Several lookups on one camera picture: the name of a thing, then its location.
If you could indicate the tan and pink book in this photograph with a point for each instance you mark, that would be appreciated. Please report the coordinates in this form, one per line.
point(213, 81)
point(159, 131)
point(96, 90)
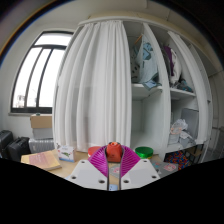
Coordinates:
point(41, 160)

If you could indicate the brown cardboard box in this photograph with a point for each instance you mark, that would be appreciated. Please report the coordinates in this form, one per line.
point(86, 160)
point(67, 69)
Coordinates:
point(41, 121)

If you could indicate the silver ribbed suitcase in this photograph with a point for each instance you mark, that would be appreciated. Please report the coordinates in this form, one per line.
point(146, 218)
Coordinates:
point(41, 145)

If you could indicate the green round tin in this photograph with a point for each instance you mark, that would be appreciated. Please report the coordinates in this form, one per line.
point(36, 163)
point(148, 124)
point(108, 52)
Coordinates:
point(144, 152)

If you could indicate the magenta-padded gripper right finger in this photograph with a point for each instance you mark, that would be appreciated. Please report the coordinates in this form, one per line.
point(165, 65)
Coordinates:
point(140, 172)

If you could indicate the small white printed carton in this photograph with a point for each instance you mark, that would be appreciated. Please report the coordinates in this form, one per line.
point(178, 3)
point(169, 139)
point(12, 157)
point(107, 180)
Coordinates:
point(66, 153)

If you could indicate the black-framed window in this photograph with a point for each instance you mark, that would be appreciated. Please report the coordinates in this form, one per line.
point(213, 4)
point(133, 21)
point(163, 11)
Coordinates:
point(40, 73)

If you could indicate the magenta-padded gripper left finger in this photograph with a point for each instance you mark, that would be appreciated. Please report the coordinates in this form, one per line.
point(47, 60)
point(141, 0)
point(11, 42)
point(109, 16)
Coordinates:
point(89, 173)

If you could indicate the red-lidded white jar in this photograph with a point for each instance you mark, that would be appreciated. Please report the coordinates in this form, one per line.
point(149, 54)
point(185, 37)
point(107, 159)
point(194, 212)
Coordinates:
point(93, 151)

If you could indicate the multicoloured patterned cloth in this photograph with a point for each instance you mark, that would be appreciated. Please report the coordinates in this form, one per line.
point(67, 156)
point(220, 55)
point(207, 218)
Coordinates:
point(178, 159)

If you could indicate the orange charger block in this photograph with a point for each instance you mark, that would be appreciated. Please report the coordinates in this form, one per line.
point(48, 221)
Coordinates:
point(114, 151)

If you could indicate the black suitcase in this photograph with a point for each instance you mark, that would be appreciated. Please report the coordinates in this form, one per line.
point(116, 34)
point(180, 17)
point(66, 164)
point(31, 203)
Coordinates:
point(5, 140)
point(18, 148)

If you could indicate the white shelf unit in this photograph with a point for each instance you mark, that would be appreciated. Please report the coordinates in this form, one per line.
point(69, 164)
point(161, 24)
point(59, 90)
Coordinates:
point(151, 113)

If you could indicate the white curtain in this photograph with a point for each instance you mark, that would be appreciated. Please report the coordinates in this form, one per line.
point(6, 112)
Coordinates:
point(93, 86)

